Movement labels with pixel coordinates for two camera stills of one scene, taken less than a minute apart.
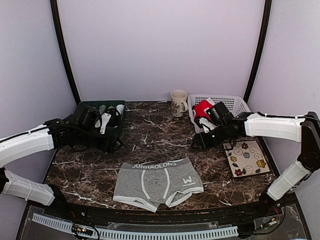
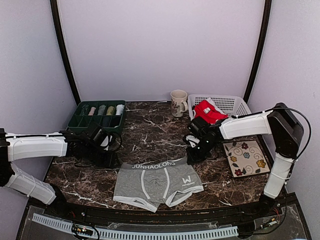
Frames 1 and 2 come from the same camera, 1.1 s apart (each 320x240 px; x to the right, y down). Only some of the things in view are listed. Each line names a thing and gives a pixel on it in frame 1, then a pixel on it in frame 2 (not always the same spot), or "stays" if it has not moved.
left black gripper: x=110 y=148 -> x=109 y=162
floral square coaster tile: x=245 y=158 stays
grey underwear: x=153 y=182 stays
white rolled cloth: x=120 y=108 stays
